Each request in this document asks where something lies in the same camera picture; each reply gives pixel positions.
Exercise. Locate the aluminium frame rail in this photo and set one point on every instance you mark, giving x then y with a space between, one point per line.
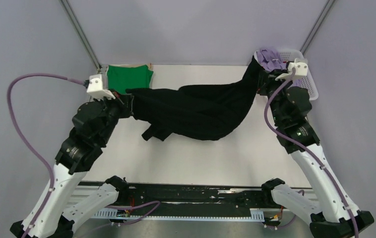
80 33

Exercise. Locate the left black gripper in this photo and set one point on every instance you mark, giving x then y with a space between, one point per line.
125 102

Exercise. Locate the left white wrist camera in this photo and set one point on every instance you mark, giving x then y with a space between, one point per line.
98 87

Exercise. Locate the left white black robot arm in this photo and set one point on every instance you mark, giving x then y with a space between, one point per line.
50 218

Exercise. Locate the lilac t shirt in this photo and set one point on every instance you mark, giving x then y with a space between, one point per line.
270 59

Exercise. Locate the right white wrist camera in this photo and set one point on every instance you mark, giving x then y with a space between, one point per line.
294 69

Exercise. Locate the white plastic laundry basket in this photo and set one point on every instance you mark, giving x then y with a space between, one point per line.
287 59

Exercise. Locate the folded green t shirt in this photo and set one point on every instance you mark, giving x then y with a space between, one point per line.
120 81

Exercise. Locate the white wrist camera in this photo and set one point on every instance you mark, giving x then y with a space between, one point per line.
98 87
294 69

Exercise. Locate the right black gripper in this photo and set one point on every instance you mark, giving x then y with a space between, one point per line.
265 82

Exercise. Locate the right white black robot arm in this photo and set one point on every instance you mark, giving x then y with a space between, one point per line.
334 214

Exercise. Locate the black t shirt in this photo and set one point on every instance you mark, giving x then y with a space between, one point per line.
200 111

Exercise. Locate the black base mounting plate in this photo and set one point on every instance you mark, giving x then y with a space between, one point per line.
177 200

